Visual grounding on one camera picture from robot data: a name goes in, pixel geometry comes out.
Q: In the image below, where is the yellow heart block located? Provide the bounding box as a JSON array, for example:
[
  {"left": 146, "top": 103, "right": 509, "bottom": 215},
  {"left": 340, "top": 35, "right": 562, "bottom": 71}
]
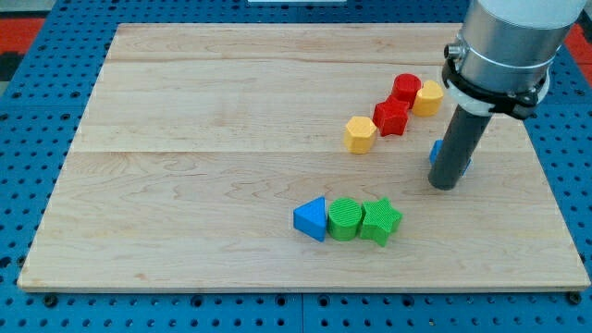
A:
[{"left": 412, "top": 80, "right": 444, "bottom": 117}]

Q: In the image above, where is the green cylinder block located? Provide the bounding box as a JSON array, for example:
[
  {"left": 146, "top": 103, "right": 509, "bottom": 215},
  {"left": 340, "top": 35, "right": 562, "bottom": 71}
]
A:
[{"left": 327, "top": 198, "right": 363, "bottom": 241}]

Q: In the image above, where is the blue cube block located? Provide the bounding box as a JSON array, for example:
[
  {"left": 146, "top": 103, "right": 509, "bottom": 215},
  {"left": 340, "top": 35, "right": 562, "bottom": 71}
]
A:
[{"left": 429, "top": 139, "right": 472, "bottom": 177}]

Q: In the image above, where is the green star block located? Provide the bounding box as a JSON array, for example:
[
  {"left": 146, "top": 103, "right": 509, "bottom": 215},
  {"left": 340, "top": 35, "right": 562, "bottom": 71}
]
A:
[{"left": 360, "top": 197, "right": 403, "bottom": 247}]

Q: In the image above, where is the red cylinder block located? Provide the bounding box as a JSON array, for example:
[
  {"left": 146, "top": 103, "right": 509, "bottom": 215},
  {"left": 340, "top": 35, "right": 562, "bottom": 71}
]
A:
[{"left": 390, "top": 73, "right": 422, "bottom": 107}]

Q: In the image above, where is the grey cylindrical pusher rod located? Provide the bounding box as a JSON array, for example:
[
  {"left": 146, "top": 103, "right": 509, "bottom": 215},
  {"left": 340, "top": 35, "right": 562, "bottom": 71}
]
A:
[{"left": 428, "top": 105, "right": 491, "bottom": 191}]

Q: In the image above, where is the blue triangle block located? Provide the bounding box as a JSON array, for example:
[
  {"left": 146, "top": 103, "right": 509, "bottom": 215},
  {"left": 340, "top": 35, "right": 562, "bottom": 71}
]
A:
[{"left": 292, "top": 196, "right": 327, "bottom": 242}]

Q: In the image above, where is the wooden board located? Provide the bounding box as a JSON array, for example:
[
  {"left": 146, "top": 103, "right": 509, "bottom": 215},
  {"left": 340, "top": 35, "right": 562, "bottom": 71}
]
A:
[{"left": 18, "top": 24, "right": 589, "bottom": 293}]

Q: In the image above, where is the red star block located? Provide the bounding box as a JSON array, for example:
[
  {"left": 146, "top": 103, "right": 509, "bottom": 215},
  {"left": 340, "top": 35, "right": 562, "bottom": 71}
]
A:
[{"left": 373, "top": 96, "right": 410, "bottom": 137}]

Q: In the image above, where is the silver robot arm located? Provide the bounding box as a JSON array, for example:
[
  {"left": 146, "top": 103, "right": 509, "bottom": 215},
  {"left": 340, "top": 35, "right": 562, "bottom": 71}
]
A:
[{"left": 442, "top": 0, "right": 586, "bottom": 119}]

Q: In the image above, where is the yellow hexagon block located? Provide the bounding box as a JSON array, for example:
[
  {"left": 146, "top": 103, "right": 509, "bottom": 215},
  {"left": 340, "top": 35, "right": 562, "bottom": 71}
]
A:
[{"left": 344, "top": 116, "right": 377, "bottom": 154}]

